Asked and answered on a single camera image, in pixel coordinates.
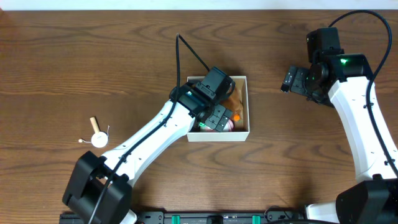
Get pink duck toy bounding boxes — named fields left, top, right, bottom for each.
left=203, top=119, right=234, bottom=132

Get white cardboard box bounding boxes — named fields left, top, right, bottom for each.
left=187, top=76, right=250, bottom=142

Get brown plush toy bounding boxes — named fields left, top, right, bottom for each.
left=191, top=82, right=245, bottom=123

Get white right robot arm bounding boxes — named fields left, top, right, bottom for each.
left=280, top=54, right=397, bottom=223

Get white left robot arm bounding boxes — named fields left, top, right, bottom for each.
left=62, top=82, right=234, bottom=223

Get white wooden yo-yo toy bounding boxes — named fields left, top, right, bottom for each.
left=78, top=116, right=109, bottom=148

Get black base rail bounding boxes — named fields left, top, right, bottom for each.
left=58, top=205, right=307, bottom=224

